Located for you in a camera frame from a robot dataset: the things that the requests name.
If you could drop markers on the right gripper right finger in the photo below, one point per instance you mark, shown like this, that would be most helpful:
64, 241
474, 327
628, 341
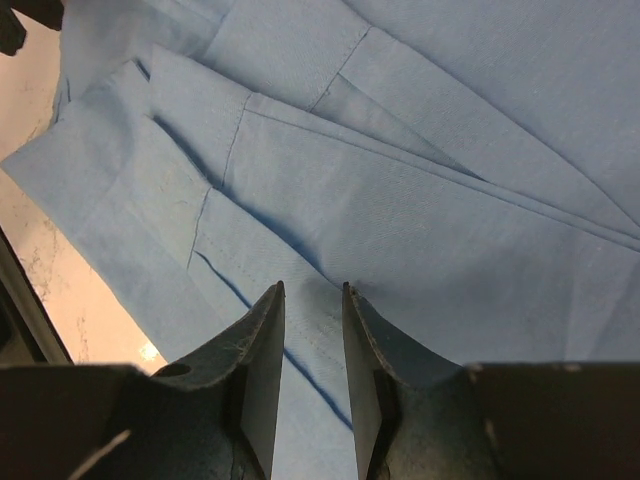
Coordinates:
417, 415

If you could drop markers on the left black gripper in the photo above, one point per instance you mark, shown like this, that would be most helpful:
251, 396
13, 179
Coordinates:
48, 13

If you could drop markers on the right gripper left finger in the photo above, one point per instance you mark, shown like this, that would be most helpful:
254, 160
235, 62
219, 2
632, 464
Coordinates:
209, 415

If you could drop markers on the light blue long sleeve shirt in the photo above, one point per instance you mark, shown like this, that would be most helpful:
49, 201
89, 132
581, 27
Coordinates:
471, 167

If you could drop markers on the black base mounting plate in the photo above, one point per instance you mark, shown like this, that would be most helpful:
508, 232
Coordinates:
28, 337

